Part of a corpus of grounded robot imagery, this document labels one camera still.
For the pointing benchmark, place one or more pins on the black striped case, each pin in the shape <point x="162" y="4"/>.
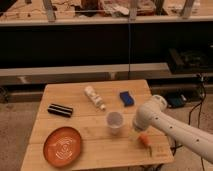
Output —
<point x="60" y="110"/>

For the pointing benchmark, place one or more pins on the orange ceramic bowl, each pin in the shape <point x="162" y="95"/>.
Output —
<point x="62" y="147"/>

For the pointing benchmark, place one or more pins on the black box on shelf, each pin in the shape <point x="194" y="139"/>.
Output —
<point x="190" y="61"/>

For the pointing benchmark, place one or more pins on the white tube bottle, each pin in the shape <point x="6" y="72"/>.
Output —
<point x="95" y="97"/>

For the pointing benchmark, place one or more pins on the black power adapter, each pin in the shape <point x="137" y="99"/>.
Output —
<point x="175" y="100"/>

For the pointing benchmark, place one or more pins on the blue sponge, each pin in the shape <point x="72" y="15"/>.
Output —
<point x="126" y="98"/>

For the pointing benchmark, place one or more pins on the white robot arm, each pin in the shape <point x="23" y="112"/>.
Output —
<point x="151" y="113"/>

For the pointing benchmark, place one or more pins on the orange carrot toy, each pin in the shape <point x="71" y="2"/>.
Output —
<point x="143" y="138"/>

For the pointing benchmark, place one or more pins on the wooden table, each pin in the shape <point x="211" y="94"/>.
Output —
<point x="100" y="148"/>

